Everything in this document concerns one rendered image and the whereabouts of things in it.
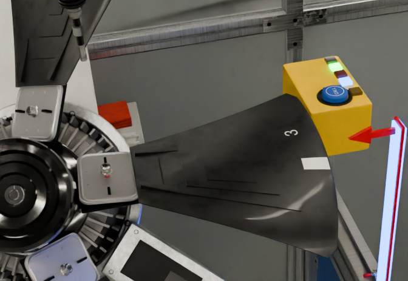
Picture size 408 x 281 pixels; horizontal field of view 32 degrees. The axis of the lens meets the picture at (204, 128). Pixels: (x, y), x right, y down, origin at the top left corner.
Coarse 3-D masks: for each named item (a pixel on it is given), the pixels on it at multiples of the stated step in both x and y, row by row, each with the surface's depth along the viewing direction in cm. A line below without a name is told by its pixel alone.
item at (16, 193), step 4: (8, 188) 73; (12, 188) 73; (16, 188) 73; (20, 188) 73; (4, 192) 73; (8, 192) 73; (12, 192) 73; (16, 192) 73; (20, 192) 73; (4, 196) 73; (8, 196) 73; (12, 196) 73; (16, 196) 73; (20, 196) 73; (8, 200) 73; (12, 200) 73; (16, 200) 73; (20, 200) 73; (12, 204) 73; (16, 204) 73
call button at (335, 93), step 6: (324, 90) 111; (330, 90) 111; (336, 90) 111; (342, 90) 110; (324, 96) 110; (330, 96) 109; (336, 96) 109; (342, 96) 109; (330, 102) 110; (336, 102) 109
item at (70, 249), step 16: (64, 240) 81; (80, 240) 82; (32, 256) 76; (48, 256) 78; (64, 256) 80; (80, 256) 81; (32, 272) 75; (48, 272) 77; (80, 272) 80; (96, 272) 82
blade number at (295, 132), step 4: (284, 128) 86; (288, 128) 86; (292, 128) 86; (296, 128) 86; (280, 132) 86; (284, 132) 86; (288, 132) 86; (292, 132) 86; (296, 132) 86; (300, 132) 86; (280, 136) 85; (284, 136) 85; (288, 136) 85; (292, 136) 85; (296, 136) 85; (300, 136) 86
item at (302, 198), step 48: (288, 96) 90; (144, 144) 85; (192, 144) 84; (240, 144) 84; (288, 144) 85; (144, 192) 77; (192, 192) 78; (240, 192) 79; (288, 192) 80; (288, 240) 77; (336, 240) 78
